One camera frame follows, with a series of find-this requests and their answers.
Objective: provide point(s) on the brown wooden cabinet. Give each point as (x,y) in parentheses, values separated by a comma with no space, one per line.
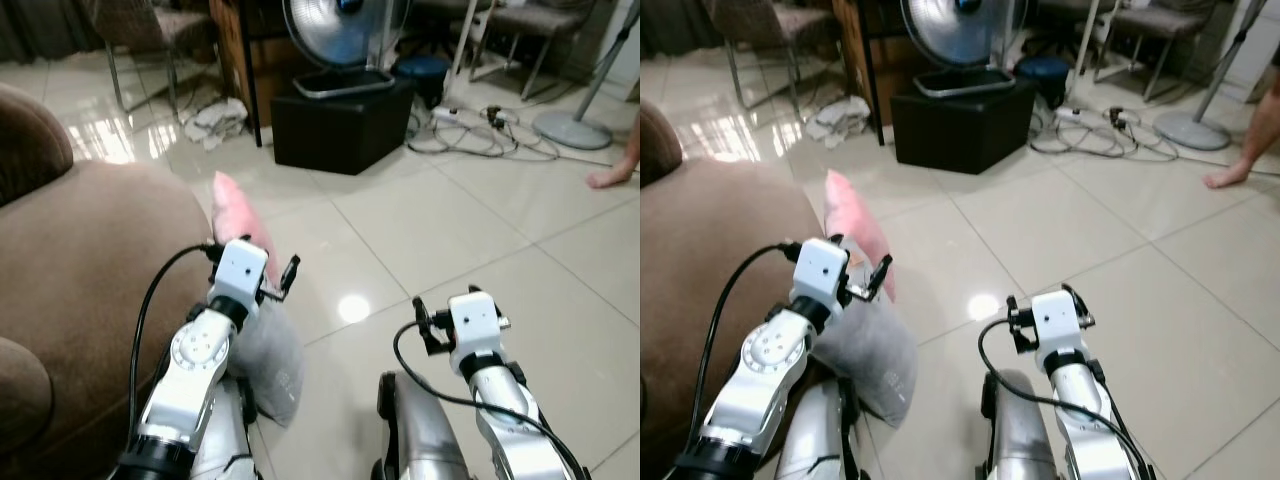
(880,60)
(265,70)

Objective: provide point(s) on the white power strip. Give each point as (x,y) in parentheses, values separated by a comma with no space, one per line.
(447,115)
(1070,115)

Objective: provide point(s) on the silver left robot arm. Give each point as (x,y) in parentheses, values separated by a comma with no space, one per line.
(765,365)
(195,365)

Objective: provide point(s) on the grey cushioned metal chair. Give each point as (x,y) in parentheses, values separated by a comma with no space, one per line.
(1165,20)
(540,20)

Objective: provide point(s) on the white crumpled cloth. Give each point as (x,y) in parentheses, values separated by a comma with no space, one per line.
(215,122)
(840,120)

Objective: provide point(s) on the brown cushioned metal chair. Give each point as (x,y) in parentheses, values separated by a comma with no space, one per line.
(150,25)
(770,25)

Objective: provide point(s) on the brown fabric sofa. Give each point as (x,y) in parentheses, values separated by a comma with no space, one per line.
(90,290)
(720,270)

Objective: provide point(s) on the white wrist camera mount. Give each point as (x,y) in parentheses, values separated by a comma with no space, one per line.
(240,268)
(820,268)
(474,320)
(1056,318)

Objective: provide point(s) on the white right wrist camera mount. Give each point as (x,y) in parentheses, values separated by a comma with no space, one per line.
(1056,318)
(474,320)

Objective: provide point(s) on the black box ottoman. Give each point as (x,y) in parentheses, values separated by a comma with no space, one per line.
(340,130)
(960,130)

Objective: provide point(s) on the round metal floor fan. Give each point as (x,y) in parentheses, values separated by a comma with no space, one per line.
(335,35)
(955,35)

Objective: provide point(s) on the blue round stool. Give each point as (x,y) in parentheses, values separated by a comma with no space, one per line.
(423,72)
(1043,74)

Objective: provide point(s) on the silver left robot leg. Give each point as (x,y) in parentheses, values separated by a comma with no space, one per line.
(815,430)
(228,430)

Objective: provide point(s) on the person's bare leg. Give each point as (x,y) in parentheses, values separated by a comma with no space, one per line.
(612,176)
(1240,160)

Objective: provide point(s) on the silver right robot leg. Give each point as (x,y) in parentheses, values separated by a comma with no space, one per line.
(1015,430)
(420,430)

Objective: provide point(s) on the grey pedestal fan stand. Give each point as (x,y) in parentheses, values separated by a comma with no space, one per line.
(572,130)
(1192,130)

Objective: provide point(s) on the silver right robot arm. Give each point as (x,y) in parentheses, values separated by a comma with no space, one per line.
(510,415)
(1085,410)

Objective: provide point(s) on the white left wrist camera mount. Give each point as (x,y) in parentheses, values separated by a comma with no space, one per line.
(820,268)
(240,268)

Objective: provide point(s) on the white slanted pole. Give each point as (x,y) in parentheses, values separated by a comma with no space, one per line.
(1088,35)
(463,35)

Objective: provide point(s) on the thin black pole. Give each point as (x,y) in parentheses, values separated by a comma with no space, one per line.
(250,80)
(872,80)

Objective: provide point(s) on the silver robot leg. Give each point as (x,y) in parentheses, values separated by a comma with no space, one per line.
(228,430)
(815,430)
(1015,430)
(420,430)

